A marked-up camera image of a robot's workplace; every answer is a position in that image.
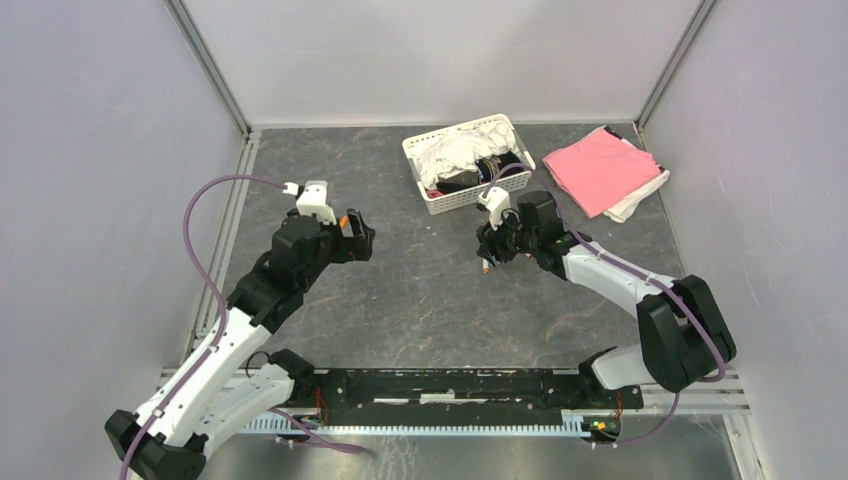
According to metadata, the white cloth under pink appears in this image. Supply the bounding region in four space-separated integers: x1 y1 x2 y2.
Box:
593 125 670 223

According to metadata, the black cloth in basket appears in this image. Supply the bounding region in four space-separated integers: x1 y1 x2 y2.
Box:
435 152 521 195

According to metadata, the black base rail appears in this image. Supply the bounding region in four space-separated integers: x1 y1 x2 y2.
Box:
282 368 644 427

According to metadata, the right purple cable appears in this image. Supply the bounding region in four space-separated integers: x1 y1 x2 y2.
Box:
480 162 729 448

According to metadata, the purple cable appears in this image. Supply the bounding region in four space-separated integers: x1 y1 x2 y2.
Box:
119 174 287 480
480 162 729 448

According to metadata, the pink folded cloth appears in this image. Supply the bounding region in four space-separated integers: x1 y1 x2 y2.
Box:
543 127 664 219

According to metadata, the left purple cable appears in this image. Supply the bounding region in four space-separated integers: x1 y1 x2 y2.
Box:
119 174 287 480

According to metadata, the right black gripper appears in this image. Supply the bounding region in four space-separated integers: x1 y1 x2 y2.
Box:
475 205 539 268

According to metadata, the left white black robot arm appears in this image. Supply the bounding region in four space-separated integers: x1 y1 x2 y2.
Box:
105 209 375 479

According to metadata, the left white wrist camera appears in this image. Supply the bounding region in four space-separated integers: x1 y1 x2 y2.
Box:
283 180 337 225

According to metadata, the white cloth in basket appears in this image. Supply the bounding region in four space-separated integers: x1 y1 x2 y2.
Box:
410 122 518 190

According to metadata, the white plastic basket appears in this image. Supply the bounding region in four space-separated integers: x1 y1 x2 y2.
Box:
402 114 536 215

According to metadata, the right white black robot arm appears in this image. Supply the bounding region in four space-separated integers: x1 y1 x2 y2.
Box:
476 187 737 408

